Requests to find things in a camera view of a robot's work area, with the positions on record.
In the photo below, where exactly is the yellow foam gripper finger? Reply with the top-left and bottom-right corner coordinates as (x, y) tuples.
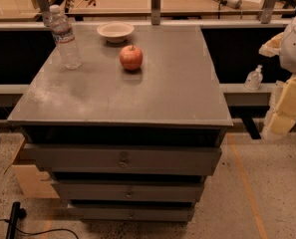
(262, 74), (296, 137)
(258, 32), (283, 57)

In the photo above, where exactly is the red apple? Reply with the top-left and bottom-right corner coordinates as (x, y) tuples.
(120, 45), (144, 71)

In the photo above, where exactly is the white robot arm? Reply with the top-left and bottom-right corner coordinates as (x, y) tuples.
(258, 16), (296, 139)

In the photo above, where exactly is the small sanitizer pump bottle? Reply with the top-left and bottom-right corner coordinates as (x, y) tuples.
(244, 65), (263, 91)

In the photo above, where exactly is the white paper bowl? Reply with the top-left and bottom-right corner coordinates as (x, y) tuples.
(97, 22), (135, 43)

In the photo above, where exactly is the grey drawer cabinet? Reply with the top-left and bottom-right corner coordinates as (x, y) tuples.
(9, 25), (232, 209)

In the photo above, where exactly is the bottom grey drawer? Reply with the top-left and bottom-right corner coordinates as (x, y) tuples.
(68, 204), (194, 222)

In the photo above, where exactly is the grey drawer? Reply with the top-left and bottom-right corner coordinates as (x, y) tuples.
(23, 143), (221, 175)
(52, 180), (203, 202)
(68, 204), (194, 222)

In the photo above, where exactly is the clear plastic water bottle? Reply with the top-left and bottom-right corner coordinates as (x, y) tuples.
(50, 5), (82, 70)

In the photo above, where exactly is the middle grey drawer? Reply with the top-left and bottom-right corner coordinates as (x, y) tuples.
(52, 180), (203, 202)

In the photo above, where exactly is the top grey drawer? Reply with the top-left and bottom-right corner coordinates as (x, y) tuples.
(23, 143), (221, 175)

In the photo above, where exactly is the cardboard box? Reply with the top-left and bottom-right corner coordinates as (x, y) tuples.
(3, 136), (60, 199)

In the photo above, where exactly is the black power strip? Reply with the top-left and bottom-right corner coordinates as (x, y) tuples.
(5, 201), (27, 239)

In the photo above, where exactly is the metal frame post right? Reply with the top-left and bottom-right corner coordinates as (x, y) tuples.
(258, 0), (278, 24)

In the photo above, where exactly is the metal frame post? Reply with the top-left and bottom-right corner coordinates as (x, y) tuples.
(37, 0), (51, 27)
(258, 0), (278, 24)
(150, 0), (160, 25)

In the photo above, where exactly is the metal frame post centre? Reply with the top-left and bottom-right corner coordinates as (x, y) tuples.
(150, 0), (160, 25)

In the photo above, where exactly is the metal frame post left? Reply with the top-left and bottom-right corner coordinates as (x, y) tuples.
(37, 0), (51, 27)

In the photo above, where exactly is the black floor cable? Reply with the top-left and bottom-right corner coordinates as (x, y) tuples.
(0, 218), (80, 239)

